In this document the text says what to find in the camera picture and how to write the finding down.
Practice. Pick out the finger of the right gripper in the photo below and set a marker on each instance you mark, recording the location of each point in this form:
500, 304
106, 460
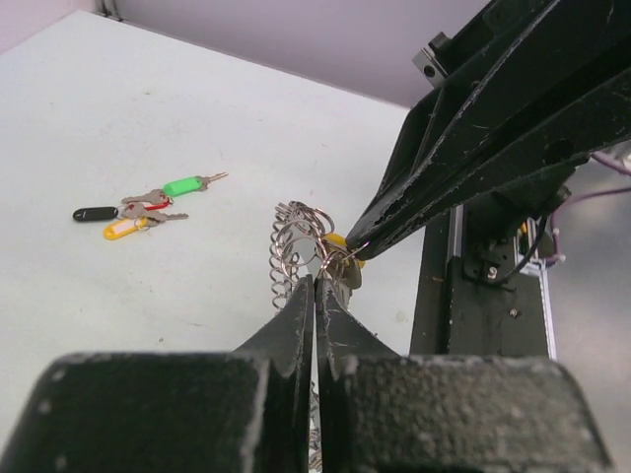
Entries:
528, 69

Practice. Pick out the green tag key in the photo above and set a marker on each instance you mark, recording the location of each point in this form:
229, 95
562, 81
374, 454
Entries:
196, 183

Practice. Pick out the left aluminium frame post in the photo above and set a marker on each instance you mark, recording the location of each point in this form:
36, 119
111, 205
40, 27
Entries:
109, 9

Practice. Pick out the yellow tag key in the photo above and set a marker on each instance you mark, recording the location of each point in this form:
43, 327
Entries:
341, 267
126, 227

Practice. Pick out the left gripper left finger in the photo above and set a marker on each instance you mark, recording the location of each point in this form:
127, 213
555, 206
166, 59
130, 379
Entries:
247, 410

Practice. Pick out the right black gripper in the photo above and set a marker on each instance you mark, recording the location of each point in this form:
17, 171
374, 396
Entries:
472, 298

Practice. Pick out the red tag key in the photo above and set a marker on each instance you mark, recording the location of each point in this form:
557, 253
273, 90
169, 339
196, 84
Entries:
156, 199

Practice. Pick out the black tag key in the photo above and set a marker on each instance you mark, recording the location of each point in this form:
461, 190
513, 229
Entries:
95, 214

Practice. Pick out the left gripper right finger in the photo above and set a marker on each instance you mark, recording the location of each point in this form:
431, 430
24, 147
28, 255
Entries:
382, 412

